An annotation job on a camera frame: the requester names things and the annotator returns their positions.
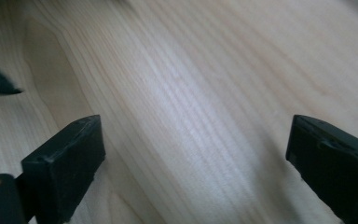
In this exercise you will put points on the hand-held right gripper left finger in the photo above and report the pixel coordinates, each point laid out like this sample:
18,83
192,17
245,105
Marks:
62,168

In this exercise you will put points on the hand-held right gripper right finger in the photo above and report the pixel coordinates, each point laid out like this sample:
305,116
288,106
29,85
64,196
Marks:
335,174

